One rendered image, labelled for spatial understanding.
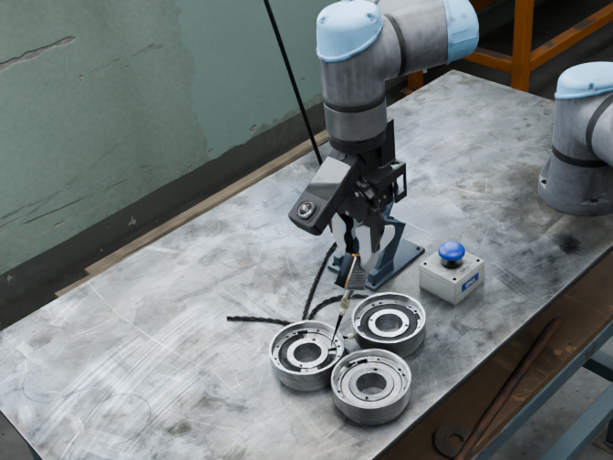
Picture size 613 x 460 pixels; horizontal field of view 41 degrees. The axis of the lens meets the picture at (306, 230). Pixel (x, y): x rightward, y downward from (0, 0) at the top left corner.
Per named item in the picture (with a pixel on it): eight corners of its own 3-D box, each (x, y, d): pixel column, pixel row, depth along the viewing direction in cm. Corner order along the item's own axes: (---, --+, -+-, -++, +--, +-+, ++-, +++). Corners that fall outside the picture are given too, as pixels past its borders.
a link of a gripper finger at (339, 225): (376, 248, 116) (377, 197, 110) (348, 269, 112) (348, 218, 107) (359, 239, 117) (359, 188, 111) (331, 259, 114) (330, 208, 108)
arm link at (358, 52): (400, 11, 90) (328, 29, 88) (403, 100, 96) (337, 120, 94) (368, -10, 96) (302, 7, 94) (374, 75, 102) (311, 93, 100)
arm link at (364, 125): (357, 120, 94) (306, 101, 99) (359, 153, 96) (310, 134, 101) (398, 93, 98) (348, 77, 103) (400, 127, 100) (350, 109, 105)
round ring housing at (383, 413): (423, 417, 105) (422, 396, 103) (345, 438, 104) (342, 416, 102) (397, 361, 114) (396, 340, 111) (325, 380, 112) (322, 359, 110)
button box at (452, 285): (455, 307, 121) (455, 281, 119) (419, 287, 126) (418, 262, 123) (488, 279, 126) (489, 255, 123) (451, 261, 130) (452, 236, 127)
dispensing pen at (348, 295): (314, 339, 113) (352, 226, 110) (332, 339, 116) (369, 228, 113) (326, 347, 111) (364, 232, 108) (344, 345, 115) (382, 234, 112)
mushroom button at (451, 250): (453, 284, 122) (453, 258, 119) (432, 273, 124) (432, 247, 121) (470, 271, 124) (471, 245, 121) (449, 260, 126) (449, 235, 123)
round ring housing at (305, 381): (354, 386, 111) (351, 365, 108) (278, 402, 110) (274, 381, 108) (338, 334, 119) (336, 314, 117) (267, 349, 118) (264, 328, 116)
